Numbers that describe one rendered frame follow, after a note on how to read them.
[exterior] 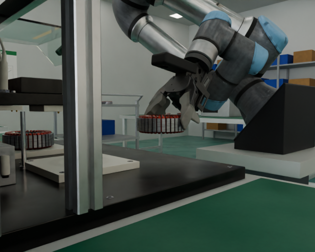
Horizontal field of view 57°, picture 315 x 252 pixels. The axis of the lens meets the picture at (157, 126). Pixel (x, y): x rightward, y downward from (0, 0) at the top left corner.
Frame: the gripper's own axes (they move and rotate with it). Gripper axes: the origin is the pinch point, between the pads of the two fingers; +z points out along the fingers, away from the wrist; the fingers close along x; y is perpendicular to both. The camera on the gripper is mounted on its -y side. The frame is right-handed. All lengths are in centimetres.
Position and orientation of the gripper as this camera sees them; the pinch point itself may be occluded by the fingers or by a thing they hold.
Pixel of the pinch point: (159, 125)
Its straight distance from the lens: 64.7
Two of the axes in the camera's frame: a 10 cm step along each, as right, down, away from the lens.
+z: -4.2, 8.4, -3.5
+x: -6.9, -0.5, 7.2
